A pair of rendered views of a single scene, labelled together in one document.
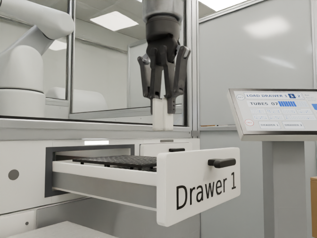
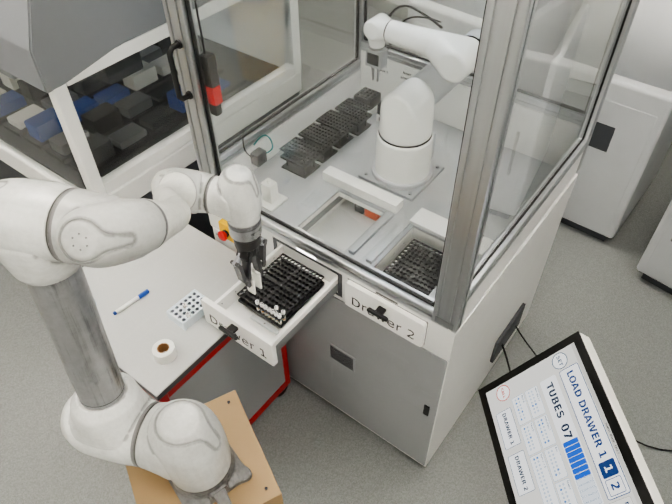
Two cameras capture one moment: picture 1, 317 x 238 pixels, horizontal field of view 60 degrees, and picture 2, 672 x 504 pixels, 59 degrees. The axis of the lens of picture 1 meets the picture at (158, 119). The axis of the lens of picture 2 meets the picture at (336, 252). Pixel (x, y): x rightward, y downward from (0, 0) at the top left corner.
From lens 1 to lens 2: 199 cm
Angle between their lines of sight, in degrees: 92
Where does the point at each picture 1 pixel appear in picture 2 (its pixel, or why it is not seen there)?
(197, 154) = (222, 314)
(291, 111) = (557, 468)
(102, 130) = (311, 248)
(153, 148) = (356, 291)
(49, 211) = not seen: hidden behind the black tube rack
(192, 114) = (442, 302)
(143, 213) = (351, 323)
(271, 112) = (540, 428)
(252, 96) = (572, 382)
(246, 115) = (517, 383)
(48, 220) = not seen: hidden behind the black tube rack
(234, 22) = not seen: outside the picture
